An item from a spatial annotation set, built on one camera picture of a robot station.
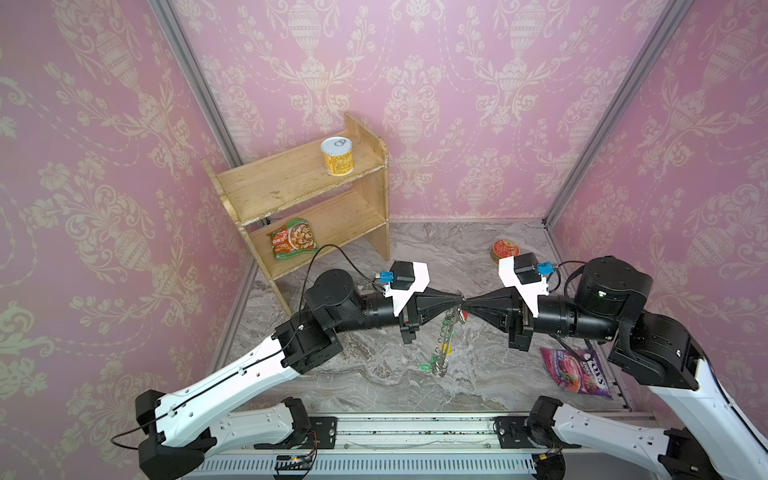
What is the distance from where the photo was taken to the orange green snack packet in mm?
854

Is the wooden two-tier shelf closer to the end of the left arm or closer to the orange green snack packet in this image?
the orange green snack packet

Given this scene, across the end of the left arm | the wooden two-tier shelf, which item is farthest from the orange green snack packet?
the end of the left arm

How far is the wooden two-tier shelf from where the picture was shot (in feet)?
2.25
